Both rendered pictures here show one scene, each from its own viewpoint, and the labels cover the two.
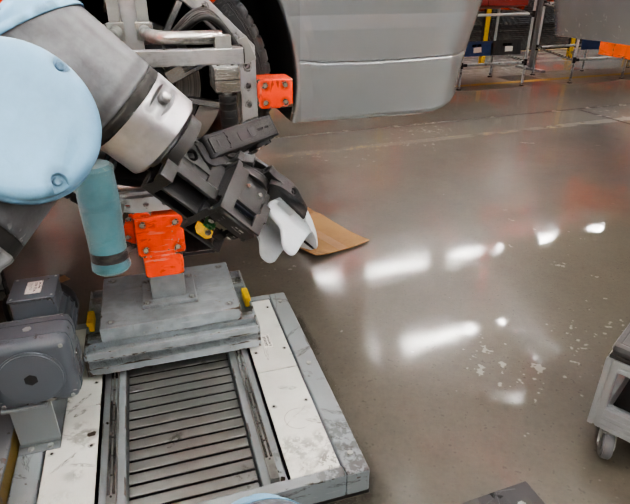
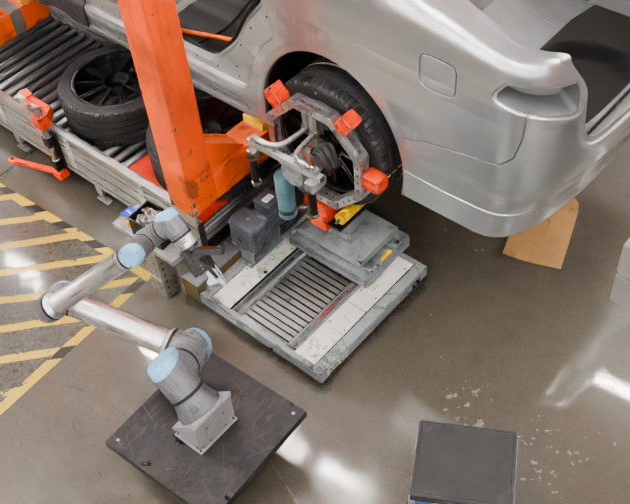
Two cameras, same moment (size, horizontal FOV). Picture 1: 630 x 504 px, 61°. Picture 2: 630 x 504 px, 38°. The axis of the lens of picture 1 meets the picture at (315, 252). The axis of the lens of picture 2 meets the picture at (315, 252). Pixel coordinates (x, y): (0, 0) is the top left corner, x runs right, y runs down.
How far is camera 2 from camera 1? 3.39 m
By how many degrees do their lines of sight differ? 52
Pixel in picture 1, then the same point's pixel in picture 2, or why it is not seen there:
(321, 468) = (308, 358)
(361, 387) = (388, 348)
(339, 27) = (425, 166)
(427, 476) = (348, 402)
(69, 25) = (166, 224)
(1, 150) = (125, 261)
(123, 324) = (309, 231)
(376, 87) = (446, 205)
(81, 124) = (136, 261)
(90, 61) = (168, 231)
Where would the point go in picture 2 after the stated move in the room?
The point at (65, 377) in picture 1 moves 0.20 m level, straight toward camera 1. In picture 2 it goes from (250, 247) to (230, 275)
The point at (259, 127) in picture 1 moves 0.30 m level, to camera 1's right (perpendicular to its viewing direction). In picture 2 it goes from (215, 251) to (253, 300)
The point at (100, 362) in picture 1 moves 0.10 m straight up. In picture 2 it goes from (295, 241) to (293, 228)
